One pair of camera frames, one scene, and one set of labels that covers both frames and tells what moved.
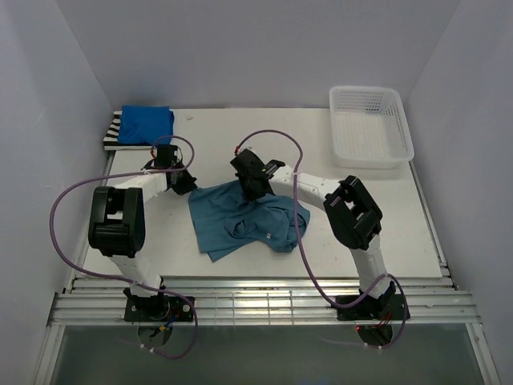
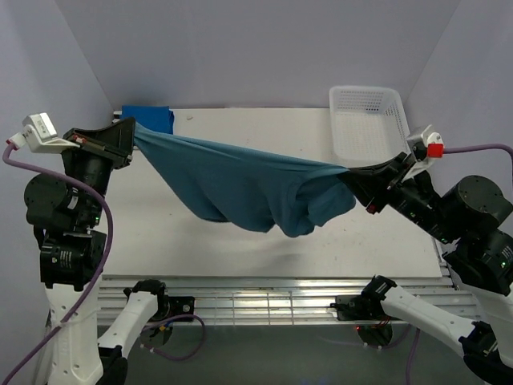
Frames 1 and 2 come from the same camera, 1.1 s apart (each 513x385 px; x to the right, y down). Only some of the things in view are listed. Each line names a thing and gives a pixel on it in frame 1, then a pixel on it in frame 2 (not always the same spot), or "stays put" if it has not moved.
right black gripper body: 250,192 -> 402,172
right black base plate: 389,308 stays put
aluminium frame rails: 254,300 stays put
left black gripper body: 184,182 -> 93,162
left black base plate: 158,309 stays put
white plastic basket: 369,127 stays put
